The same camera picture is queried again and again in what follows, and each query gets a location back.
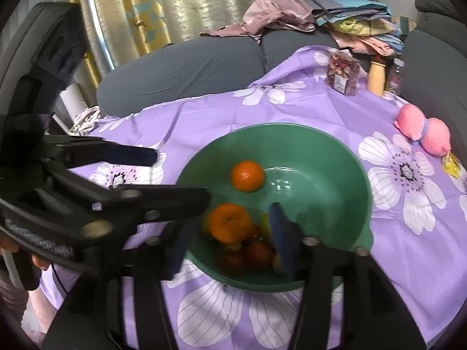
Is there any left forearm grey sleeve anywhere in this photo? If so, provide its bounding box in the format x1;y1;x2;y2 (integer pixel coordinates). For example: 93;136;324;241
0;267;60;340

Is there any white paper roll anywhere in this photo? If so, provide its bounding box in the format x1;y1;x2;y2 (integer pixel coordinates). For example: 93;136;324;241
60;83;88;123

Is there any pink plush toy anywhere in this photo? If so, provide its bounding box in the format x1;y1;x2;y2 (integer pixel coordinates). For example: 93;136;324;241
394;104;451;157

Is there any stack of folded clothes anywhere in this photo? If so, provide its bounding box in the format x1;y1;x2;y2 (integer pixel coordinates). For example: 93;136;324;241
307;0;404;58

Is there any yellow round fruit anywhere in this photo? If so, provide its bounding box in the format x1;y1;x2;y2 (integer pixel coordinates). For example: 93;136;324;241
259;213;275;247

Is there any white patterned cloth pile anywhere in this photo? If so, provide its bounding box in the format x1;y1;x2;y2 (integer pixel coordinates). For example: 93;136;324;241
69;106;100;136

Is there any red tomato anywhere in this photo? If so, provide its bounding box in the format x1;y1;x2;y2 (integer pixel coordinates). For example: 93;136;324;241
244;241;275;270
245;224;262;243
218;251;246;276

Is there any green plastic bowl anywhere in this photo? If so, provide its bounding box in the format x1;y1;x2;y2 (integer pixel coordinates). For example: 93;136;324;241
174;122;374;294

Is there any person left hand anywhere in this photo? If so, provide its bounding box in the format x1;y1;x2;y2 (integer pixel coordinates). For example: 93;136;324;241
0;234;50;272

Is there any purple floral cloth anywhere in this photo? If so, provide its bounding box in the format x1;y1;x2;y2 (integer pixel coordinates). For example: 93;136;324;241
78;46;466;343

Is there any pink crumpled garment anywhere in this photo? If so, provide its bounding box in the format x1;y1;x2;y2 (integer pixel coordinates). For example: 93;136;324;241
199;0;316;44

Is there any clear plastic bottle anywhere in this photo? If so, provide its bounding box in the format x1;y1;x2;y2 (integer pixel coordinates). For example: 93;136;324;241
385;59;405;96

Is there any cream yellow bottle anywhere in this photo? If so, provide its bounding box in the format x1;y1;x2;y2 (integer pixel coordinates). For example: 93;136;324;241
367;58;386;97

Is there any clear box of dried petals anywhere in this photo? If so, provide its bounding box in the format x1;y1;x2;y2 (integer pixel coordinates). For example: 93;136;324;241
326;52;361;96

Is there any orange mandarin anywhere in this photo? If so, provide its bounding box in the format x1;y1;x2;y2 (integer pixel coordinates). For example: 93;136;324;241
208;203;253;244
229;160;265;193

